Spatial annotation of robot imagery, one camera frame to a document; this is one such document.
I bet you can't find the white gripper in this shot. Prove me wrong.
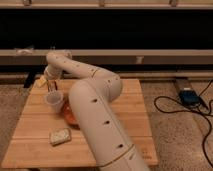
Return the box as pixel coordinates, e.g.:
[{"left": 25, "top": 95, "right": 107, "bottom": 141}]
[{"left": 44, "top": 65, "right": 62, "bottom": 92}]

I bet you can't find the small yellow eraser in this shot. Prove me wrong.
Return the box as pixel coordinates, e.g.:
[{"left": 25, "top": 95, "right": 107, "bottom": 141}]
[{"left": 36, "top": 76, "right": 47, "bottom": 88}]

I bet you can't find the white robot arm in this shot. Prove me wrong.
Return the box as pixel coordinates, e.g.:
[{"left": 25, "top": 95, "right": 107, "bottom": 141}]
[{"left": 44, "top": 50, "right": 150, "bottom": 171}]

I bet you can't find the orange bowl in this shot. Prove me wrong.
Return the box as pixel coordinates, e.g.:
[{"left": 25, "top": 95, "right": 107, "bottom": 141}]
[{"left": 62, "top": 101, "right": 78, "bottom": 126}]

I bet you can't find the speckled sponge block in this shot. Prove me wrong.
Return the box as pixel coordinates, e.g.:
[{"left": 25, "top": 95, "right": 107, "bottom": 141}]
[{"left": 49, "top": 129, "right": 71, "bottom": 146}]

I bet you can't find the wooden table board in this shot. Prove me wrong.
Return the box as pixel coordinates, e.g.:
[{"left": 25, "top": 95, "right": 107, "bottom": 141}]
[{"left": 2, "top": 79, "right": 158, "bottom": 169}]

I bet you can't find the blue power adapter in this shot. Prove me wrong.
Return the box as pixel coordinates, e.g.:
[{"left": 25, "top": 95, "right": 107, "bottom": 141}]
[{"left": 179, "top": 90, "right": 199, "bottom": 106}]

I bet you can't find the long metal rail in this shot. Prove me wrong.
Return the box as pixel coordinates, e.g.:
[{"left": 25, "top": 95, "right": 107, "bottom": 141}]
[{"left": 0, "top": 49, "right": 213, "bottom": 66}]

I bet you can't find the black cable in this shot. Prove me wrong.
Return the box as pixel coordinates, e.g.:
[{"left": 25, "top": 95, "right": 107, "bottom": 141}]
[{"left": 153, "top": 78, "right": 213, "bottom": 169}]

